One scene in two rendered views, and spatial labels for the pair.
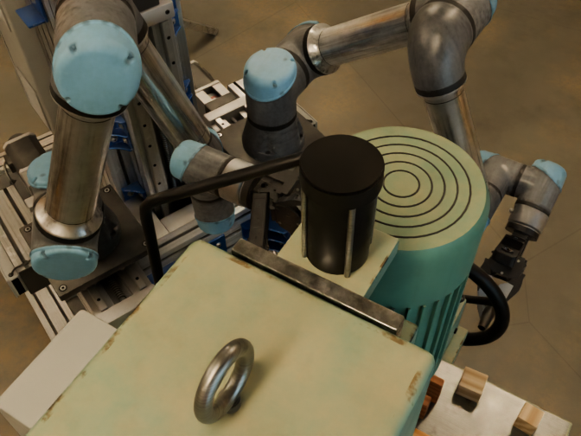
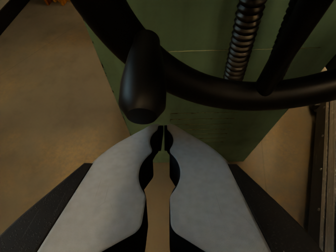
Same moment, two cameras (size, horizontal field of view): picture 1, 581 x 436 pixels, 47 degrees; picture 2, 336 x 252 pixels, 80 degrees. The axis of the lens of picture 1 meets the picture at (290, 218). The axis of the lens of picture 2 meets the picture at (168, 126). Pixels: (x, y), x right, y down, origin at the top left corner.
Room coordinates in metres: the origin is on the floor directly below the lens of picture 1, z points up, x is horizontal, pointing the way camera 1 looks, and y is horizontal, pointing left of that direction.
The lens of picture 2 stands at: (0.78, -0.43, 0.84)
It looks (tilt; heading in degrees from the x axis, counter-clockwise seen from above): 60 degrees down; 150
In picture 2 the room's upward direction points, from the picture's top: 3 degrees counter-clockwise
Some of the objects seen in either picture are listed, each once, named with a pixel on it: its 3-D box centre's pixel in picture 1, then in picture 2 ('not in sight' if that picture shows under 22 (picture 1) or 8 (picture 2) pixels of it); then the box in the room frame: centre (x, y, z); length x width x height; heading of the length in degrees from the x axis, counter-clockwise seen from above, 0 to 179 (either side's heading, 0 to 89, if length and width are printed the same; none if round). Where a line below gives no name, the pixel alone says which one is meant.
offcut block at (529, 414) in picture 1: (528, 419); not in sight; (0.42, -0.37, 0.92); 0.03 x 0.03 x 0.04; 52
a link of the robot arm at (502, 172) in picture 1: (494, 176); not in sight; (1.00, -0.45, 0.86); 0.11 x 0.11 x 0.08; 57
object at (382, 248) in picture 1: (335, 240); not in sight; (0.32, -0.03, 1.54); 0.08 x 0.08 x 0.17; 57
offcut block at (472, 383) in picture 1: (471, 384); not in sight; (0.48, -0.29, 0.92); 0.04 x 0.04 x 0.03; 61
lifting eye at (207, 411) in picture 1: (225, 382); not in sight; (0.20, 0.05, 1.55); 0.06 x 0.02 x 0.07; 147
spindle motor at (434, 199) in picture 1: (386, 272); not in sight; (0.44, -0.11, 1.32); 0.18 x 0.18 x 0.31
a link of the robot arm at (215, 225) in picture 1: (212, 197); not in sight; (0.84, 0.15, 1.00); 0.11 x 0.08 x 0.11; 10
